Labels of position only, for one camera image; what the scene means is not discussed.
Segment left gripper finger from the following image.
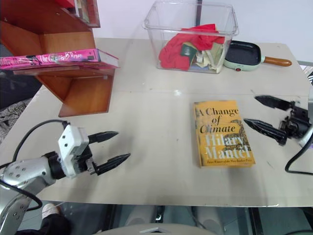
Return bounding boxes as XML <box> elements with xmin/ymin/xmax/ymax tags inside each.
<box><xmin>94</xmin><ymin>153</ymin><xmax>131</xmax><ymax>176</ymax></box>
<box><xmin>88</xmin><ymin>131</ymin><xmax>119</xmax><ymax>145</ymax></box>

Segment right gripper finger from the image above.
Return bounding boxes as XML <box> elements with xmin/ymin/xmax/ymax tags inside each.
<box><xmin>244</xmin><ymin>118</ymin><xmax>288</xmax><ymax>146</ymax></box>
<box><xmin>254</xmin><ymin>95</ymin><xmax>298</xmax><ymax>112</ymax></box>

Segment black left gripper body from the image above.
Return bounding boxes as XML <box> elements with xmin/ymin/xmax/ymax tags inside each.
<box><xmin>70</xmin><ymin>143</ymin><xmax>98</xmax><ymax>176</ymax></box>

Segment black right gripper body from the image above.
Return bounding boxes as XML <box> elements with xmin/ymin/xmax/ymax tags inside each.
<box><xmin>278</xmin><ymin>101</ymin><xmax>313</xmax><ymax>140</ymax></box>

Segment wooden bookshelf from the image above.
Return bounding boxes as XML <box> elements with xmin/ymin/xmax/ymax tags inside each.
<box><xmin>0</xmin><ymin>0</ymin><xmax>116</xmax><ymax>118</ymax></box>

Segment yellow paperback book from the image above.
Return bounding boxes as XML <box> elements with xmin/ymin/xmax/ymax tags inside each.
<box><xmin>193</xmin><ymin>99</ymin><xmax>256</xmax><ymax>168</ymax></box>

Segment pink hardcover book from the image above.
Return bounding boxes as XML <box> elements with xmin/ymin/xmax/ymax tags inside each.
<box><xmin>0</xmin><ymin>48</ymin><xmax>120</xmax><ymax>72</ymax></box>

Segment black table leg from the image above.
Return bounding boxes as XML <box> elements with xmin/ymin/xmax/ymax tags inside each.
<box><xmin>248</xmin><ymin>207</ymin><xmax>264</xmax><ymax>235</ymax></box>
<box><xmin>106</xmin><ymin>204</ymin><xmax>118</xmax><ymax>232</ymax></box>

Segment green electric frying pan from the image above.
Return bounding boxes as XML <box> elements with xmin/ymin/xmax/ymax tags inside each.
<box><xmin>224</xmin><ymin>40</ymin><xmax>293</xmax><ymax>72</ymax></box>

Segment white shoe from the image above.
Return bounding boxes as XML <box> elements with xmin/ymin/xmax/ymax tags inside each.
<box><xmin>41</xmin><ymin>203</ymin><xmax>62</xmax><ymax>220</ymax></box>

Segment grey rounded robot body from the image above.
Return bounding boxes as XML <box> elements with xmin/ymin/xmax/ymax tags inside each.
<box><xmin>96</xmin><ymin>222</ymin><xmax>218</xmax><ymax>235</ymax></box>

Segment black trouser leg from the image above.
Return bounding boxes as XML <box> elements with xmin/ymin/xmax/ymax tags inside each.
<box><xmin>40</xmin><ymin>212</ymin><xmax>72</xmax><ymax>235</ymax></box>

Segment cream crumpled papers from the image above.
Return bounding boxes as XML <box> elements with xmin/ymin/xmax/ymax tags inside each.
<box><xmin>194</xmin><ymin>43</ymin><xmax>224</xmax><ymax>73</ymax></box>

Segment grey patterned cloth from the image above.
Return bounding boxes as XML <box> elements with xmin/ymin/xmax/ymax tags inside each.
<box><xmin>0</xmin><ymin>99</ymin><xmax>33</xmax><ymax>145</ymax></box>

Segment dark green booklet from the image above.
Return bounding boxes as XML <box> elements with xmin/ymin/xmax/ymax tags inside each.
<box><xmin>180</xmin><ymin>41</ymin><xmax>198</xmax><ymax>57</ymax></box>

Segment red cloth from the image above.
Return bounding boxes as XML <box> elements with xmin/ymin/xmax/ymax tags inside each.
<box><xmin>158</xmin><ymin>23</ymin><xmax>225</xmax><ymax>71</ymax></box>

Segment black pole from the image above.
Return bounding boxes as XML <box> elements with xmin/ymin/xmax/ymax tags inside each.
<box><xmin>195</xmin><ymin>0</ymin><xmax>201</xmax><ymax>26</ymax></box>

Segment clear plastic storage bin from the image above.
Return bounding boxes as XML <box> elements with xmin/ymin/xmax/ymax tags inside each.
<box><xmin>143</xmin><ymin>0</ymin><xmax>239</xmax><ymax>74</ymax></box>

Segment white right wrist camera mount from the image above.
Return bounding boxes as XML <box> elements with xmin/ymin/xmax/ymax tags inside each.
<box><xmin>299</xmin><ymin>124</ymin><xmax>313</xmax><ymax>148</ymax></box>

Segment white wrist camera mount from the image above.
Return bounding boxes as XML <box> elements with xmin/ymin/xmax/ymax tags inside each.
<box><xmin>299</xmin><ymin>124</ymin><xmax>313</xmax><ymax>148</ymax></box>
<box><xmin>58</xmin><ymin>124</ymin><xmax>90</xmax><ymax>179</ymax></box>

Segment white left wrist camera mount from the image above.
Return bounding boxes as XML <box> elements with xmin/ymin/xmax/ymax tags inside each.
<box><xmin>58</xmin><ymin>124</ymin><xmax>90</xmax><ymax>179</ymax></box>

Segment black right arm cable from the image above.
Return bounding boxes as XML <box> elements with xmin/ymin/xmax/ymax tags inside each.
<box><xmin>284</xmin><ymin>143</ymin><xmax>313</xmax><ymax>176</ymax></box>

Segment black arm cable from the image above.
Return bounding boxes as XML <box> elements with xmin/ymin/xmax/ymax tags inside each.
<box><xmin>284</xmin><ymin>143</ymin><xmax>313</xmax><ymax>176</ymax></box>
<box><xmin>0</xmin><ymin>119</ymin><xmax>69</xmax><ymax>212</ymax></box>

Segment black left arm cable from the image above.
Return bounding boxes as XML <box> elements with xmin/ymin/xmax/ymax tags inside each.
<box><xmin>0</xmin><ymin>119</ymin><xmax>69</xmax><ymax>212</ymax></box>

